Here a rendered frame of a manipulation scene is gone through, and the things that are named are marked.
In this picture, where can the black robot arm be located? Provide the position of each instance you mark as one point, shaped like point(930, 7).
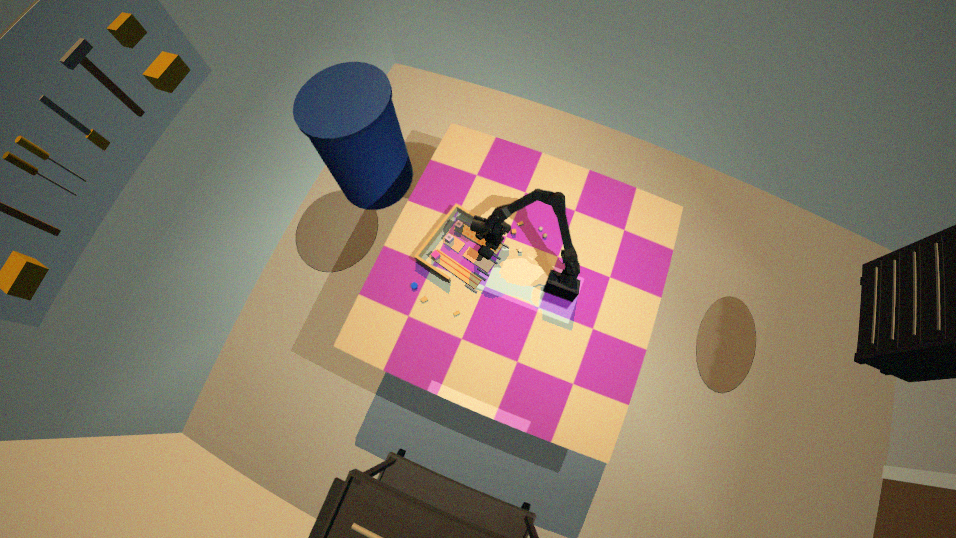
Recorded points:
point(492, 225)

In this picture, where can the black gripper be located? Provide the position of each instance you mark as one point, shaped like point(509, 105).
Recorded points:
point(485, 251)

